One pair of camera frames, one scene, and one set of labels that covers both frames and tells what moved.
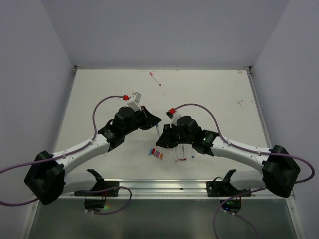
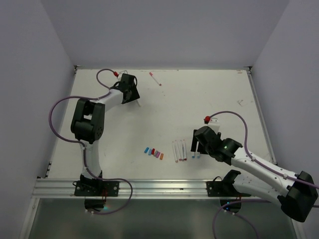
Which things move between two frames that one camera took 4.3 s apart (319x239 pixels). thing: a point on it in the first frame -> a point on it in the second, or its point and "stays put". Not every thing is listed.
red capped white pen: x=185 y=152 stays put
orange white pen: x=176 y=155 stays put
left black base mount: x=95 y=198 stays put
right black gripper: x=165 y=139 -> x=194 y=144
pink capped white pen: x=151 y=74 stays put
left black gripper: x=149 y=120 -> x=135 y=95
